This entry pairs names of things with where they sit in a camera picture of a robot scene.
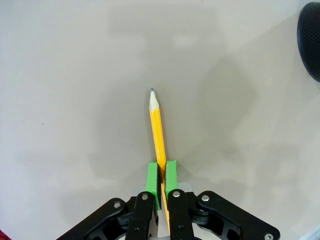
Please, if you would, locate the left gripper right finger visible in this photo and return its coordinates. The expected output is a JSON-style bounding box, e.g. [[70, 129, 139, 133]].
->
[[164, 159, 281, 240]]

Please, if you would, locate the black mesh pen holder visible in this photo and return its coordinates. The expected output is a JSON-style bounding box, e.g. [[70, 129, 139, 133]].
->
[[296, 2, 320, 83]]

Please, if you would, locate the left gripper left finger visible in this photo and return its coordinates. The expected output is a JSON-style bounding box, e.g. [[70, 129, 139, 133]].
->
[[56, 161, 162, 240]]

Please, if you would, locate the yellow pencil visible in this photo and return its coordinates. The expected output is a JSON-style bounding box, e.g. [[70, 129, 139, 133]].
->
[[148, 87, 172, 233]]

